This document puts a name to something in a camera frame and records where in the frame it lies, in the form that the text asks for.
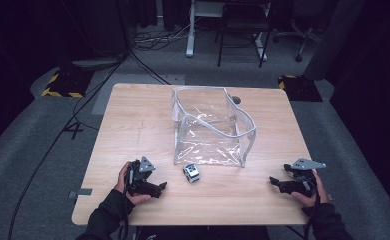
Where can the black chair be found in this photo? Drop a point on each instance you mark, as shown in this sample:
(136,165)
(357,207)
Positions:
(244,23)

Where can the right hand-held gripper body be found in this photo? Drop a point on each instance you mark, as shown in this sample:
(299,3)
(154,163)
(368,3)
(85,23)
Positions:
(304,181)

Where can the transparent plastic bag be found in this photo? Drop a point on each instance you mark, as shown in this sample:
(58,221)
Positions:
(213,146)

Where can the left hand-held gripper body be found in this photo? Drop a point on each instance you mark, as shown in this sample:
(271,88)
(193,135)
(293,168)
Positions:
(134,173)

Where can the white desk frame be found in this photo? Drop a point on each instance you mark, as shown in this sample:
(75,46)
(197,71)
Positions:
(190,36)

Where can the black yellow striped stand base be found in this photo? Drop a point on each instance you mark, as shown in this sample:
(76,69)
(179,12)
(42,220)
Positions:
(68,85)
(301,89)

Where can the person's right hand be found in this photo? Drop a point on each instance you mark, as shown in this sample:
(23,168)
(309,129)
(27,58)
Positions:
(320,195)

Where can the grey curtain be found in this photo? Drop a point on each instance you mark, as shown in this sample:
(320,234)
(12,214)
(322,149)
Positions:
(333,40)

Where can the office chair wheeled base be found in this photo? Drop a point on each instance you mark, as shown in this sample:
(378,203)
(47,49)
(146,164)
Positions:
(303,40)

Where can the person's left hand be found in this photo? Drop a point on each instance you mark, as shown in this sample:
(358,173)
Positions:
(121,185)

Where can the small grey toy car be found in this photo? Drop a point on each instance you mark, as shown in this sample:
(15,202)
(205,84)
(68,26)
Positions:
(191,172)

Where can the grey tape strip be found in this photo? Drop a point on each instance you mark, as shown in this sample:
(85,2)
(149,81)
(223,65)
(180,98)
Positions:
(81,192)

